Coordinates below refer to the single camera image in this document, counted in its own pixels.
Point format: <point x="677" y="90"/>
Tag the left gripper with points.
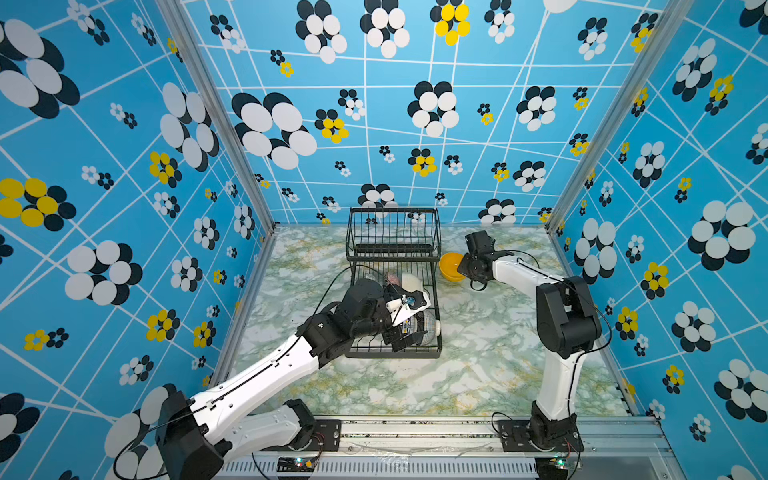
<point x="404" y="340"/>

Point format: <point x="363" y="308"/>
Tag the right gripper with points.
<point x="462" y="268"/>

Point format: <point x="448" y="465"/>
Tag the plain white bowl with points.
<point x="413" y="287"/>

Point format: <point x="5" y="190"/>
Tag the blue yellow floral bowl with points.
<point x="413" y="330"/>

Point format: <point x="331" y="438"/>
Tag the dark blue patterned bowl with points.
<point x="429" y="326"/>

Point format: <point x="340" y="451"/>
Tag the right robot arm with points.
<point x="567" y="325"/>

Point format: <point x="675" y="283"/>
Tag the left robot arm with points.
<point x="197" y="435"/>

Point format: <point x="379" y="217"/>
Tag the black two-tier dish rack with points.
<point x="394" y="240"/>

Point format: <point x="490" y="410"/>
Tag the aluminium front rail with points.
<point x="464" y="448"/>

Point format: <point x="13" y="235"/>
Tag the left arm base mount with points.
<point x="324" y="435"/>

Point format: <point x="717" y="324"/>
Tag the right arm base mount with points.
<point x="534" y="435"/>

